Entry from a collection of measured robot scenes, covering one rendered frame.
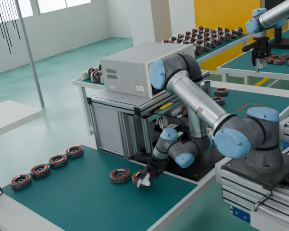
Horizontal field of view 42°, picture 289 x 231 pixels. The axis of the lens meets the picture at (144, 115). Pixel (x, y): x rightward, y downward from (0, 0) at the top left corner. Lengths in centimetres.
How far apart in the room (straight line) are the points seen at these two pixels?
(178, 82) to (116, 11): 858
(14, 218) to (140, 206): 63
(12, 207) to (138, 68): 99
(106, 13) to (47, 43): 200
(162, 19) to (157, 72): 474
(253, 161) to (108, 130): 106
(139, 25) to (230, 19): 147
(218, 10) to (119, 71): 387
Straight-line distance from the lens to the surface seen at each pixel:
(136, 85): 214
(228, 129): 133
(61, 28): 937
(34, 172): 228
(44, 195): 211
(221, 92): 303
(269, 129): 143
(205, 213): 297
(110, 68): 225
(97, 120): 231
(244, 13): 571
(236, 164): 155
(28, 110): 200
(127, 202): 189
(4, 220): 203
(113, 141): 228
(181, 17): 867
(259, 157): 148
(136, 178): 192
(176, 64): 153
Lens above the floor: 184
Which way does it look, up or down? 23 degrees down
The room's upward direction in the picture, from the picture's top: 8 degrees counter-clockwise
